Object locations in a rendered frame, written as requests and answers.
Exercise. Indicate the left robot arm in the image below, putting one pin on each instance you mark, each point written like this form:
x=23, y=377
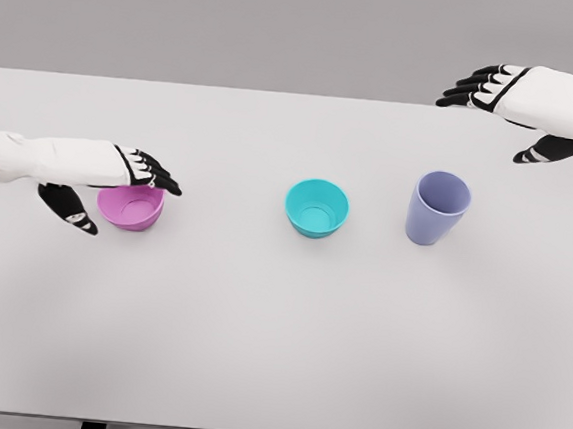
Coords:
x=10, y=157

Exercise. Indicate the lavender cup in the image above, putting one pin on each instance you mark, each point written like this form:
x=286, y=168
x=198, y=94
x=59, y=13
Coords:
x=435, y=210

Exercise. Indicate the pink bowl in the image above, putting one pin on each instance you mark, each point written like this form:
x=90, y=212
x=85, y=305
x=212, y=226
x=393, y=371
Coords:
x=131, y=208

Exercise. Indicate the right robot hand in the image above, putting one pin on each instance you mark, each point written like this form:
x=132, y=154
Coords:
x=542, y=101

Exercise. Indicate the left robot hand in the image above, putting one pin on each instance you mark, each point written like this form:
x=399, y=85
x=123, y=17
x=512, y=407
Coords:
x=90, y=163

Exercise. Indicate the teal bowl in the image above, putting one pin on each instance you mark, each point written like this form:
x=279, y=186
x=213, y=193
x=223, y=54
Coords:
x=316, y=208

